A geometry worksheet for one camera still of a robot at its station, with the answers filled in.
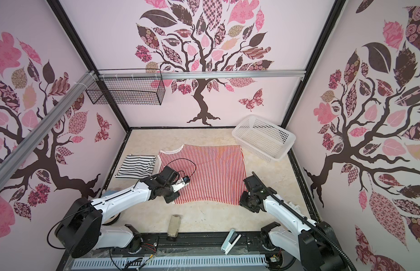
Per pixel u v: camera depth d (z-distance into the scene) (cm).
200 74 92
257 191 63
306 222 44
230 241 72
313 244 40
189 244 76
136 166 97
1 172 49
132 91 122
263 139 114
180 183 77
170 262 70
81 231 41
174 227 76
